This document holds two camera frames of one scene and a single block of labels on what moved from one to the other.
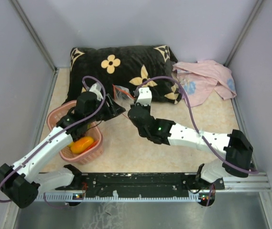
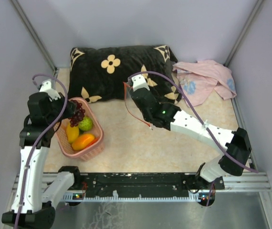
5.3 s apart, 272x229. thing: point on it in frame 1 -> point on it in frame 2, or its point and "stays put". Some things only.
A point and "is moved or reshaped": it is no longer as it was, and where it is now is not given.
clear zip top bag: x=122 y=95 is moved or reshaped
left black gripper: x=115 y=109 -> x=70 y=109
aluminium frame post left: x=23 y=18 stays put
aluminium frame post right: x=243 y=33 stays put
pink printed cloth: x=199 y=79 stays put
